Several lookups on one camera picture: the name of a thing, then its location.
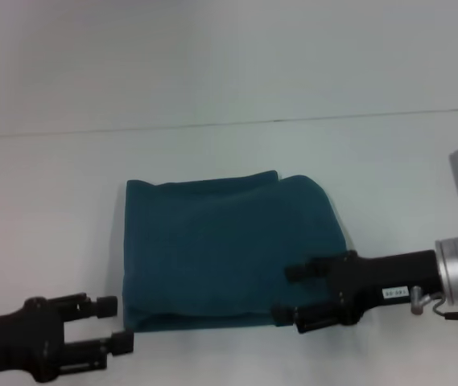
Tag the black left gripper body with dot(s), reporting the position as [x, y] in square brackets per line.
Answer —
[15, 346]

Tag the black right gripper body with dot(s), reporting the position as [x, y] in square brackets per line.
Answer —
[381, 281]

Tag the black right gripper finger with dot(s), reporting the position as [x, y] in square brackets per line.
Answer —
[297, 317]
[309, 271]

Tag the blue t-shirt with pink print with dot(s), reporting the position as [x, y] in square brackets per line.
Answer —
[228, 249]

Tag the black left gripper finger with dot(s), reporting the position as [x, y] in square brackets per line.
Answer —
[92, 307]
[100, 351]

